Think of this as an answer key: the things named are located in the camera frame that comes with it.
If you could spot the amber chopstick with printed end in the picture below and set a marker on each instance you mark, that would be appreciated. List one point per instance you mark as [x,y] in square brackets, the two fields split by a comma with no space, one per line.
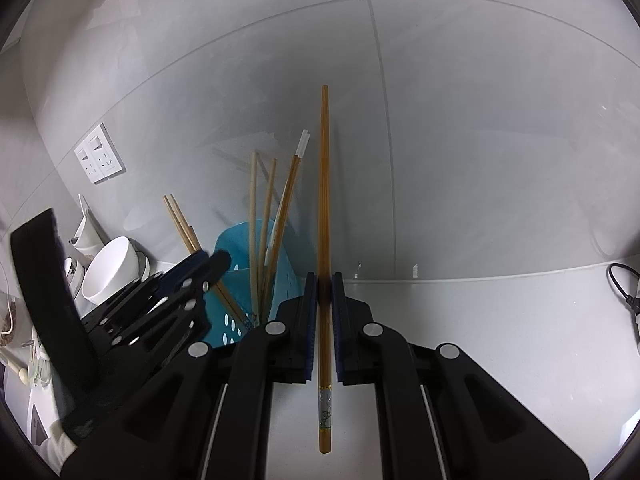
[177,220]
[325,185]

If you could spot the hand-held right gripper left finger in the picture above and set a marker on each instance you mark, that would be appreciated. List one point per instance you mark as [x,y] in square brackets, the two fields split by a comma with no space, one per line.
[310,330]

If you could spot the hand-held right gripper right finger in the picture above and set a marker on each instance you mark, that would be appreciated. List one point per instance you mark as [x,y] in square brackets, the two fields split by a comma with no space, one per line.
[340,330]

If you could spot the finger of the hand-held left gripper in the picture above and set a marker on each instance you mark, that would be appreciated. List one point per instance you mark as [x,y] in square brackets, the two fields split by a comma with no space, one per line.
[220,262]
[182,265]

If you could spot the steel rimmed bowl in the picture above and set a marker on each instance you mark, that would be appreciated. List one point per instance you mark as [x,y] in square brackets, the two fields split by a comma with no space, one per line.
[144,265]

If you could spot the white ladle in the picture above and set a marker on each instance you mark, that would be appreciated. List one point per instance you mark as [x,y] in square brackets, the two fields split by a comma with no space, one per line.
[17,367]

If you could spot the teal perforated utensil holder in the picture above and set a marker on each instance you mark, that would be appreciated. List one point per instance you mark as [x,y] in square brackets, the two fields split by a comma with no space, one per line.
[240,290]

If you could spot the white bowl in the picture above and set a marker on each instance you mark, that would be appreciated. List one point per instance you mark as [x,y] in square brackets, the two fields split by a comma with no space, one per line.
[112,270]

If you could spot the white wall socket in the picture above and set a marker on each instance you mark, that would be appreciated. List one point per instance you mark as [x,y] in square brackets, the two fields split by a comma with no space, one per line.
[98,152]

